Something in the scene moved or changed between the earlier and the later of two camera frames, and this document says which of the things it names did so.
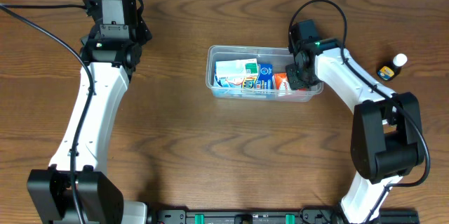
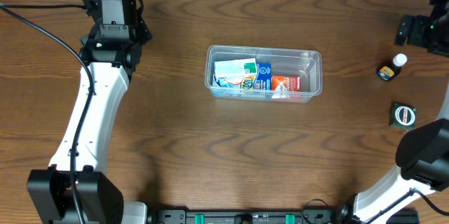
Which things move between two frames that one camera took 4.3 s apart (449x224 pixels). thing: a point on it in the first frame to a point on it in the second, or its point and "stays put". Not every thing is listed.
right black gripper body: (296, 81) to (410, 29)
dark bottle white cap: (390, 69) stays put
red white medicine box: (280, 83) stays put
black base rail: (276, 216) stays put
